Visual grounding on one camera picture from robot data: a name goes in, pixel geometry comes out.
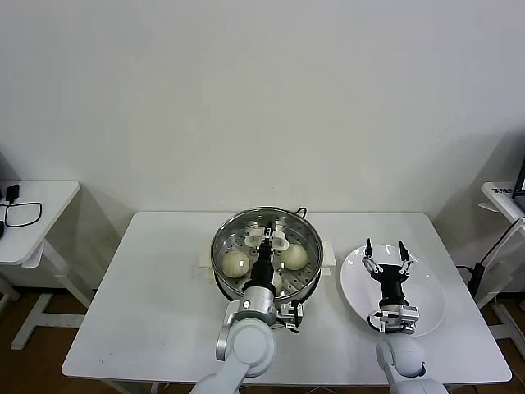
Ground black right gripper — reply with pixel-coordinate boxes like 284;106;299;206
359;236;413;308

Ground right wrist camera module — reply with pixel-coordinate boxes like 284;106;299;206
367;303;422;337

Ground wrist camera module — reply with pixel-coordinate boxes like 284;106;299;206
275;299;305;334
367;303;422;337

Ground black cable with adapter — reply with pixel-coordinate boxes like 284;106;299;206
455;217;525;299

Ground white round plate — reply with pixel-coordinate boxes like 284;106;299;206
339;244;446;339

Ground steel perforated steamer basket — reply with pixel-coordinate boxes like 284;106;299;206
210;207;324;305

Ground white electric cooker base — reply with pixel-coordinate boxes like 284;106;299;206
198;240;336;334

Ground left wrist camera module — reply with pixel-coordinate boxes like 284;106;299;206
275;299;305;334

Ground black looped cable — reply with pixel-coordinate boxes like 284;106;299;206
0;200;43;229

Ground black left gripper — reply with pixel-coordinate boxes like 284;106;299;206
247;221;278;289

